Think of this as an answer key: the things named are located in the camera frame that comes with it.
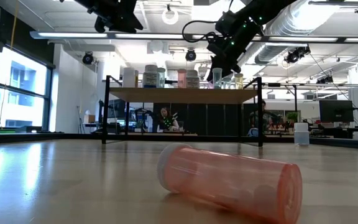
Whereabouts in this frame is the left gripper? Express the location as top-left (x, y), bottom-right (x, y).
top-left (73, 0), bottom-right (144, 34)

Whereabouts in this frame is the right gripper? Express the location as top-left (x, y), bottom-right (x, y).
top-left (206, 30), bottom-right (254, 82)

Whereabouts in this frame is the small yellow pill bottle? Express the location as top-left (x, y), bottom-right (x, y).
top-left (234, 73), bottom-right (244, 90)

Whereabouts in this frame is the small red pill vial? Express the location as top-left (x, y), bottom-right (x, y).
top-left (177, 68), bottom-right (188, 89)

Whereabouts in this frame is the translucent white pill bottle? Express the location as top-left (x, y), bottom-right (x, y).
top-left (122, 67), bottom-right (135, 88)

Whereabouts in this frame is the large white labelled bottle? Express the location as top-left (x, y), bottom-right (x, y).
top-left (142, 64), bottom-right (158, 88)

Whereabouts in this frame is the long ceiling light bar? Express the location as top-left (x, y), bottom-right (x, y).
top-left (29, 30), bottom-right (358, 44)

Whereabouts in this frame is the black track spotlight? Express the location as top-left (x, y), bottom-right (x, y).
top-left (185, 48), bottom-right (197, 62)
top-left (81, 51), bottom-right (94, 65)
top-left (315, 75), bottom-right (334, 85)
top-left (283, 45), bottom-right (311, 65)

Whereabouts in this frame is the person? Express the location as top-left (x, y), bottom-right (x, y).
top-left (249, 100), bottom-right (276, 138)
top-left (157, 107), bottom-right (180, 132)

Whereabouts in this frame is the frosted clear plastic bottle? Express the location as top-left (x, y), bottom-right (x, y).
top-left (293, 122), bottom-right (310, 147)

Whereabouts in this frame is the orange-red pill vial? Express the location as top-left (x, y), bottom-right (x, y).
top-left (156, 142), bottom-right (303, 224)

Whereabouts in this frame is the black computer monitor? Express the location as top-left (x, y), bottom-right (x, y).
top-left (318, 99), bottom-right (354, 123)

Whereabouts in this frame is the large window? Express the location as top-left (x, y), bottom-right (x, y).
top-left (0, 46), bottom-right (48, 130)

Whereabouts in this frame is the round white ring lamp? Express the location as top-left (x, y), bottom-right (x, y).
top-left (162, 6), bottom-right (180, 26)

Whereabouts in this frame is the wooden shelf black metal frame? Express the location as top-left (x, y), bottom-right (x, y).
top-left (101, 75), bottom-right (264, 147)

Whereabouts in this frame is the silver ventilation duct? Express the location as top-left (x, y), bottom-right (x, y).
top-left (255, 0), bottom-right (338, 65)

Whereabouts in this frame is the yellow floor cable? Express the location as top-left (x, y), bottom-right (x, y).
top-left (9, 0), bottom-right (20, 50)

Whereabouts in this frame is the black aluminium table frame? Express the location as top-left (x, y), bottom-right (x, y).
top-left (0, 132), bottom-right (358, 150)

